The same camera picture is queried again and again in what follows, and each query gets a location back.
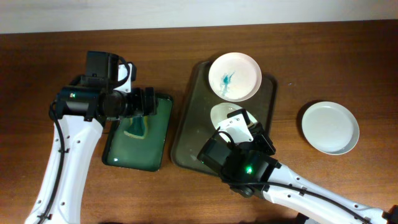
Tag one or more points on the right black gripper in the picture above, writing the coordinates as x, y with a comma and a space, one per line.
259, 136

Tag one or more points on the white plate pink rim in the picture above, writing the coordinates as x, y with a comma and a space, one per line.
235, 77

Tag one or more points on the green rectangular tray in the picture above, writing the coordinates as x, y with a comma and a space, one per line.
122, 150

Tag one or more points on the dark brown serving tray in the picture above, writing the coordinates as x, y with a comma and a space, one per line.
196, 127

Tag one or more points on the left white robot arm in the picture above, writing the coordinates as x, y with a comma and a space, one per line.
79, 113

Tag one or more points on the white plate green stain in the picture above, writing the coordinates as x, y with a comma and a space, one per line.
219, 116

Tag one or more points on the pale grey-blue plate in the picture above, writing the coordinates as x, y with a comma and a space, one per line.
330, 128

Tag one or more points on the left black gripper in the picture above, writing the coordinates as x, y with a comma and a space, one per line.
142, 108

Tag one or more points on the green and yellow sponge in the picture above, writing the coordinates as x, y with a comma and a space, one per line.
138, 127

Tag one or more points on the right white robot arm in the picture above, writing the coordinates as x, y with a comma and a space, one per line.
250, 170

